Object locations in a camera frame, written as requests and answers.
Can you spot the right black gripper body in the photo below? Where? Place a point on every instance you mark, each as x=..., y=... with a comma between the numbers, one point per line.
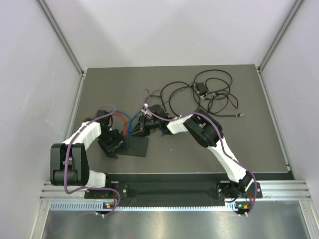
x=147, y=125

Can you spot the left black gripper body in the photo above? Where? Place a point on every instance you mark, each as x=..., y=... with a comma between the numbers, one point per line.
x=112, y=139

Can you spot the black network switch box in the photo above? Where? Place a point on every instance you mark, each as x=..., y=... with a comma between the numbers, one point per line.
x=135, y=146

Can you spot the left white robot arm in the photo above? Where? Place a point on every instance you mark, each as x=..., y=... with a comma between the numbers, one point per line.
x=68, y=160

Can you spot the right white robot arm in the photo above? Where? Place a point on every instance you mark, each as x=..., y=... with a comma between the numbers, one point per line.
x=206, y=131

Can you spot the dark grey table mat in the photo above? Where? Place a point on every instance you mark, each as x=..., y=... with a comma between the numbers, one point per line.
x=249, y=129

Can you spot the black power adapter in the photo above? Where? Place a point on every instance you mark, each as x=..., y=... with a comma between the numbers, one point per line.
x=201, y=89

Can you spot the grey slotted cable duct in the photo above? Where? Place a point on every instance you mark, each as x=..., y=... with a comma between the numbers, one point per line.
x=104, y=206

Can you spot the aluminium profile rail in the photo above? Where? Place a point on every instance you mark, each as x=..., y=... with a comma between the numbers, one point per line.
x=272, y=190

